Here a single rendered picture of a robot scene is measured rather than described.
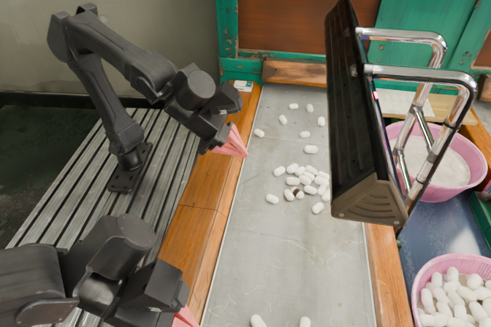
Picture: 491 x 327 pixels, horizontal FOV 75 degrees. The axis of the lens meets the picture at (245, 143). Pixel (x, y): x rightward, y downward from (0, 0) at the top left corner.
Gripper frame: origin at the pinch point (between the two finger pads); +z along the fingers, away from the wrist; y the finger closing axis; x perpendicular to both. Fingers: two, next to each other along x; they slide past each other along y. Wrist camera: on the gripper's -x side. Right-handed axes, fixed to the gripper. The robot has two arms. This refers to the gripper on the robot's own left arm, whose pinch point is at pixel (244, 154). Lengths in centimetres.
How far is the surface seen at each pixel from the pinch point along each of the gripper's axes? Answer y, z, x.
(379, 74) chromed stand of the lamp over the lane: -7.0, -0.1, -33.3
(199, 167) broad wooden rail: 2.9, -3.3, 14.9
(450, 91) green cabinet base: 50, 50, -33
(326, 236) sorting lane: -10.0, 22.7, -3.8
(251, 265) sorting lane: -19.5, 11.5, 5.7
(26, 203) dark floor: 34, -39, 145
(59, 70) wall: 120, -79, 139
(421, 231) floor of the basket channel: -0.2, 45.1, -14.3
